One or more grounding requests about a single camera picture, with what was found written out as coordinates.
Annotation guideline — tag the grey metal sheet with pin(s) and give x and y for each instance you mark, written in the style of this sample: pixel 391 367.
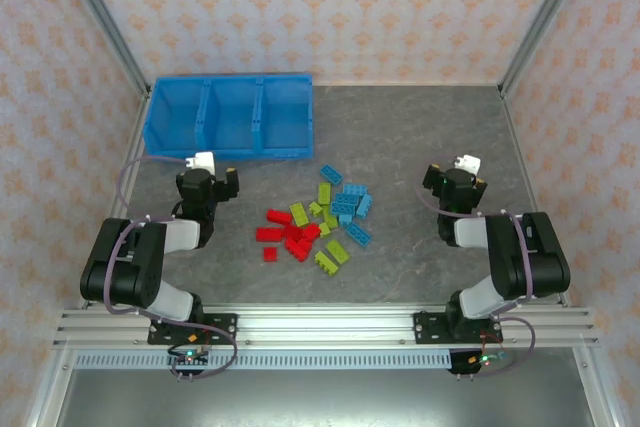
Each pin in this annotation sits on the grey metal sheet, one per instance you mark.
pixel 325 402

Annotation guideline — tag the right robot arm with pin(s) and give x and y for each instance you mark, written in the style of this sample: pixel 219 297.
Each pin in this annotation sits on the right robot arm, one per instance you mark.
pixel 540 257

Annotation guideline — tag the aluminium frame bar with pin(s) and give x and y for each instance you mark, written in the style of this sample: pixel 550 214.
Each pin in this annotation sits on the aluminium frame bar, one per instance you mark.
pixel 597 392
pixel 50 392

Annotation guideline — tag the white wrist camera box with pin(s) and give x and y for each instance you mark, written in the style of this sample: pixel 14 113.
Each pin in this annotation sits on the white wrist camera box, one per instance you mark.
pixel 202 161
pixel 470 163

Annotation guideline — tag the small green lego brick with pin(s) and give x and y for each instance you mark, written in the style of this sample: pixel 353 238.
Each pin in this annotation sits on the small green lego brick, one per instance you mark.
pixel 315 208
pixel 324 229

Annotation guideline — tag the small circuit board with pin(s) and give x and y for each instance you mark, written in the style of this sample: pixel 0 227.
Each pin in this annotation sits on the small circuit board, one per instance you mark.
pixel 482 359
pixel 190 358

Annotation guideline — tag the small blue lego brick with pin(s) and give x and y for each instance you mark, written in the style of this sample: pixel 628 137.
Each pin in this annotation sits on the small blue lego brick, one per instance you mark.
pixel 345 220

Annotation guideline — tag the aluminium frame post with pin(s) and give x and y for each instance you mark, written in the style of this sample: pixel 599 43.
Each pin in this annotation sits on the aluminium frame post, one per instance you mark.
pixel 546 17
pixel 102 17

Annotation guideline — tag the aluminium side rail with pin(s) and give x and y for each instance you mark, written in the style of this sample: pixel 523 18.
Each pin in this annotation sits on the aluminium side rail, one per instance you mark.
pixel 134 147
pixel 517 147

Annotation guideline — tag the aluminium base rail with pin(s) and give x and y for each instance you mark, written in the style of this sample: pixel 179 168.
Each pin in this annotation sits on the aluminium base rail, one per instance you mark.
pixel 325 327

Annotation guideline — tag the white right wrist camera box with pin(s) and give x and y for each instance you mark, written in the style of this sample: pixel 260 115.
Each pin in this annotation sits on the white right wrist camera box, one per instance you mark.
pixel 470 163

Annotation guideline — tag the small red lego brick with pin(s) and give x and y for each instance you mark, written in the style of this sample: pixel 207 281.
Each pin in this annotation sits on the small red lego brick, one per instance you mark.
pixel 270 254

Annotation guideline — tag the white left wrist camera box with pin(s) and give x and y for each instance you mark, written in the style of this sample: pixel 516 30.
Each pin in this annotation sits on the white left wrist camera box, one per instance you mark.
pixel 202 161

